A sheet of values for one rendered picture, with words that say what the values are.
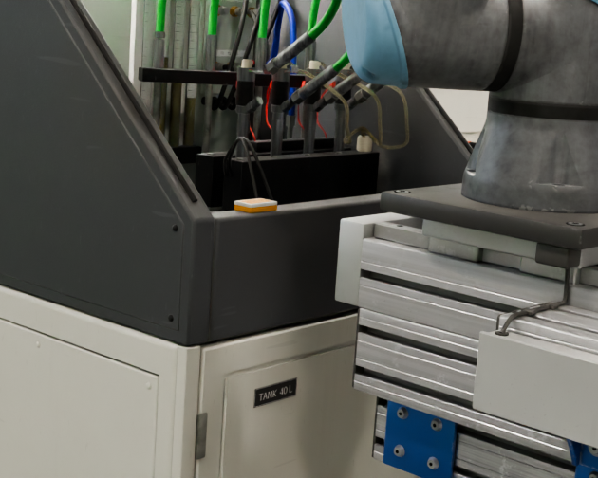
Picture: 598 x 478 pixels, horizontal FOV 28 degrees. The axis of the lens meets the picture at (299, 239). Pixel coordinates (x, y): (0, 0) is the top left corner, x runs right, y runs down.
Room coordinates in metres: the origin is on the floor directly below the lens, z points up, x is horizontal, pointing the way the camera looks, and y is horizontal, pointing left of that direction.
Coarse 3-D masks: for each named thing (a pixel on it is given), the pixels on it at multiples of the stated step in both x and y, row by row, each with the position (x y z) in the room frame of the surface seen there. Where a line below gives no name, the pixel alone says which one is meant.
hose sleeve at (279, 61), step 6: (306, 36) 1.76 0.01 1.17; (294, 42) 1.77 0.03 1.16; (300, 42) 1.76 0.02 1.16; (306, 42) 1.76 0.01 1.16; (312, 42) 1.76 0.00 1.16; (288, 48) 1.78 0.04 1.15; (294, 48) 1.77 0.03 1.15; (300, 48) 1.77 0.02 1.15; (282, 54) 1.79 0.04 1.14; (288, 54) 1.78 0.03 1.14; (294, 54) 1.78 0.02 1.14; (276, 60) 1.79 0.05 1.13; (282, 60) 1.79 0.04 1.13; (288, 60) 1.79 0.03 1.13; (276, 66) 1.80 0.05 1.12; (282, 66) 1.80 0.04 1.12
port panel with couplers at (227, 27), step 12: (228, 0) 2.20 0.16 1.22; (240, 0) 2.22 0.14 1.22; (252, 0) 2.25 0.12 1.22; (204, 12) 2.16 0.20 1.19; (228, 12) 2.16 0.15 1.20; (240, 12) 2.19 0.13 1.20; (204, 24) 2.16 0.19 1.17; (228, 24) 2.20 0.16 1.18; (252, 24) 2.25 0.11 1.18; (204, 36) 2.16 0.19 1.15; (228, 36) 2.21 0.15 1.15; (204, 48) 2.16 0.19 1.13; (228, 48) 2.21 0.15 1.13; (240, 48) 2.23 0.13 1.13; (252, 48) 2.26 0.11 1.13; (204, 60) 2.16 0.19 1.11; (216, 60) 2.19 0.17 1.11; (228, 60) 2.21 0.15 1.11; (240, 60) 2.23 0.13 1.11; (204, 84) 2.16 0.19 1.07; (216, 84) 2.19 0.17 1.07
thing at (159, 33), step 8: (160, 0) 1.97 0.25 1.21; (336, 0) 1.73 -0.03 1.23; (160, 8) 1.97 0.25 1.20; (328, 8) 1.74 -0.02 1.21; (336, 8) 1.73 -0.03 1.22; (160, 16) 1.97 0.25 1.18; (328, 16) 1.74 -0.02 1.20; (160, 24) 1.97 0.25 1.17; (320, 24) 1.74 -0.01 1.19; (328, 24) 1.74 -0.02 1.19; (160, 32) 1.97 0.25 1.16; (312, 32) 1.75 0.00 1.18; (320, 32) 1.75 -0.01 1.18
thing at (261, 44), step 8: (264, 0) 2.04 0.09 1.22; (264, 8) 2.04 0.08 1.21; (264, 16) 2.04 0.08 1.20; (264, 24) 2.04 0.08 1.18; (264, 32) 2.04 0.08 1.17; (264, 40) 2.04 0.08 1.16; (256, 48) 2.04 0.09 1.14; (264, 48) 2.04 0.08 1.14; (256, 56) 2.04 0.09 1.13; (264, 56) 2.04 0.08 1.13; (256, 64) 2.04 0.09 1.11; (264, 64) 2.04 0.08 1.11; (344, 80) 1.92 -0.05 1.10; (352, 80) 1.90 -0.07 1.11; (360, 80) 1.90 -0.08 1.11; (336, 88) 1.92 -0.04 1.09; (344, 88) 1.92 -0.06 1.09; (328, 96) 1.93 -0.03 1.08; (336, 96) 1.93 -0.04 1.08
